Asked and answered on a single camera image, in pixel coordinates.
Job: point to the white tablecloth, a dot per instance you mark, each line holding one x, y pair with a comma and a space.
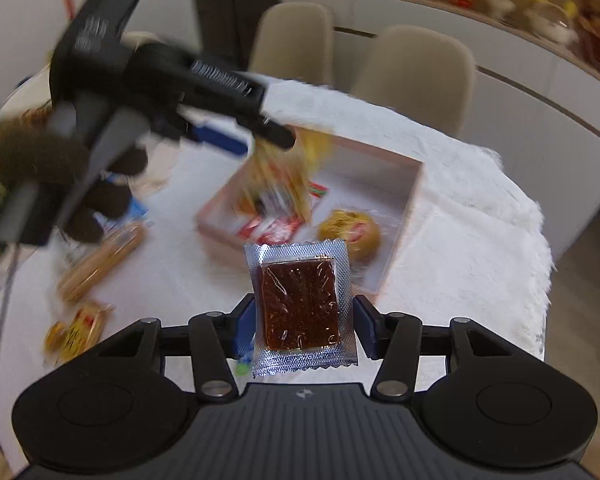
470, 220

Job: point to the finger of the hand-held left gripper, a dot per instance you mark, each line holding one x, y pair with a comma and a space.
275, 134
221, 139

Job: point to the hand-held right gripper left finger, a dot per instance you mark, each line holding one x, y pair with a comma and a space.
244, 327

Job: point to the clear packet of brown snack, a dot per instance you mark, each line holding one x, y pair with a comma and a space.
300, 305

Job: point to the small red green packet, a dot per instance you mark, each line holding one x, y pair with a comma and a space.
318, 191

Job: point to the pink cardboard box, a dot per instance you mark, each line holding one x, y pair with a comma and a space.
380, 200

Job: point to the small green wrapper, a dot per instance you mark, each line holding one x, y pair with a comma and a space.
241, 366

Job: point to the dark tall cabinet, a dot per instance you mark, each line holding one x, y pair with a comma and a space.
235, 10

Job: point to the long orange snack packet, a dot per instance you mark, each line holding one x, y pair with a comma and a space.
100, 262

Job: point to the white yellow teapot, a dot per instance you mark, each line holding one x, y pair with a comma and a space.
550, 17

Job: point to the blue white snack packet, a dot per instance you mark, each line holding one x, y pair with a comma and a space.
130, 210

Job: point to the yellow red snack packet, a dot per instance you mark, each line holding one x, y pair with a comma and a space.
77, 332

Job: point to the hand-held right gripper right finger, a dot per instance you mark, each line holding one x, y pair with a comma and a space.
364, 326

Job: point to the person's left hand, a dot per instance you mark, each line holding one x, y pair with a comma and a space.
35, 155

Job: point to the white figurine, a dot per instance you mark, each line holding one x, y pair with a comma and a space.
500, 5

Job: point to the beige chair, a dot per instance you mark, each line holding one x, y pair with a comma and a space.
292, 40
415, 75

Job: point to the round yellow wrapped pastry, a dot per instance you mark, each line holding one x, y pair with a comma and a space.
350, 232

